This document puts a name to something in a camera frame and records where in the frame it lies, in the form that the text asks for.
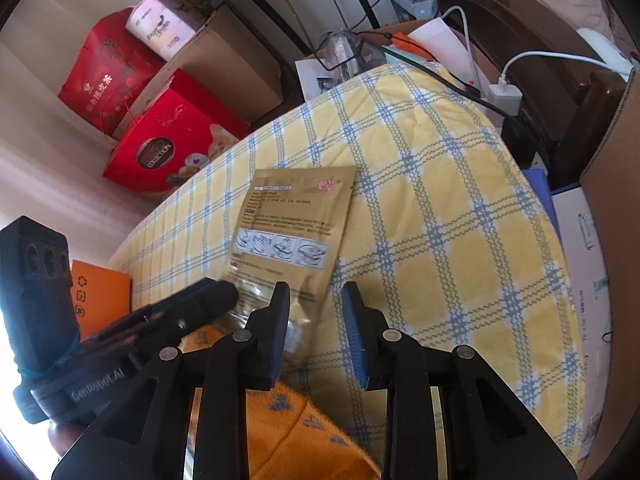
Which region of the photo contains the red gift bag gold print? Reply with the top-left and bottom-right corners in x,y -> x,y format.
57,14 -> 168,136

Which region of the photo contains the black cable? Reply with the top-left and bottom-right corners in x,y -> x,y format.
350,30 -> 531,126

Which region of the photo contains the clear plastic container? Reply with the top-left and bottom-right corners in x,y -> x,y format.
320,30 -> 388,81

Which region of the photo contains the white usb charger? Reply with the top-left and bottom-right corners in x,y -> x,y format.
487,77 -> 523,116

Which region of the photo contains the gold foil packet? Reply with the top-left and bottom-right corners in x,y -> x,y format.
222,165 -> 358,311

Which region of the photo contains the white envelope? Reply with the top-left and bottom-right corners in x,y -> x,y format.
410,17 -> 483,93

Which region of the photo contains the white plastic device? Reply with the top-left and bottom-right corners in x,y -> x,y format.
577,27 -> 633,81

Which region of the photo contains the pink white tissue pack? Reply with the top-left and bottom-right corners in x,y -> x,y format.
125,0 -> 198,60

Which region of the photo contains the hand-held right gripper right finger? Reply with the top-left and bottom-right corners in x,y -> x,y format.
341,281 -> 581,480

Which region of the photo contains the red gift bag oval label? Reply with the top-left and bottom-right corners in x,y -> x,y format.
102,69 -> 253,203

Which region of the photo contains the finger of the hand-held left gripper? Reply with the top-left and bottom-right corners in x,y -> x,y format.
82,280 -> 238,358

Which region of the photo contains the white cable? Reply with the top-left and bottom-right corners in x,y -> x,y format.
434,6 -> 476,86
501,51 -> 632,83

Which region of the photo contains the white blue small carton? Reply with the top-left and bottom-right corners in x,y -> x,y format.
390,0 -> 446,23

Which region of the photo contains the yellow checked tablecloth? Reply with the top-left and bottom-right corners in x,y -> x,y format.
109,62 -> 586,476

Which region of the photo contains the large brown cardboard carton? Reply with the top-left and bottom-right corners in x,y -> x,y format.
112,7 -> 283,141

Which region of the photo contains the white printed carton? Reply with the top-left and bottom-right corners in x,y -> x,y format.
550,185 -> 618,461

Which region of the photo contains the orange cardboard box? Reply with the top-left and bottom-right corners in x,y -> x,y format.
70,259 -> 133,341

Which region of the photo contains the open brown cardboard box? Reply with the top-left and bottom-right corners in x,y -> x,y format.
552,67 -> 640,480

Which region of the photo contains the white printed paper bag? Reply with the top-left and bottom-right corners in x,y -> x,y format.
295,55 -> 351,103

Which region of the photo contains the orange patterned towel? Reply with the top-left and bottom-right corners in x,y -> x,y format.
182,322 -> 381,480

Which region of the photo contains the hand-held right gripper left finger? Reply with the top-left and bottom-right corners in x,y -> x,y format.
50,282 -> 292,480

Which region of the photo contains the person's left hand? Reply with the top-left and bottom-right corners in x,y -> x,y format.
50,424 -> 93,458

